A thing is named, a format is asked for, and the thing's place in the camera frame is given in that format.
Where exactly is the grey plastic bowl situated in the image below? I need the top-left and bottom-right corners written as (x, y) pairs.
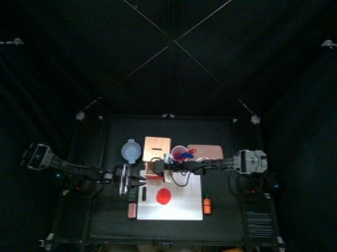
top-left (120, 138), bottom-right (143, 164)

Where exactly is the pink flat tray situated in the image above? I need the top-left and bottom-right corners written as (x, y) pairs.
top-left (187, 144), bottom-right (225, 161)

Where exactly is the white cutting board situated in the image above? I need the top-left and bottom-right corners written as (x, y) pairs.
top-left (135, 168), bottom-right (206, 221)

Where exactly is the dark green striped block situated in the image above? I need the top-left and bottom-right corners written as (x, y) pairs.
top-left (126, 186), bottom-right (138, 203)

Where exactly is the wooden drawer cabinet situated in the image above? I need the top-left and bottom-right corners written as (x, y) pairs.
top-left (140, 135), bottom-right (172, 164)

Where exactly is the orange toy carrot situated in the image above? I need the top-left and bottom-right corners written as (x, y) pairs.
top-left (202, 191), bottom-right (213, 216)

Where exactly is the red brown toy block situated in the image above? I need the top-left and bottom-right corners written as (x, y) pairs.
top-left (126, 202), bottom-right (138, 220)

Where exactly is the blue plastic utensil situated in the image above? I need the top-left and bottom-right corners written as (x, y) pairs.
top-left (178, 148), bottom-right (199, 159)

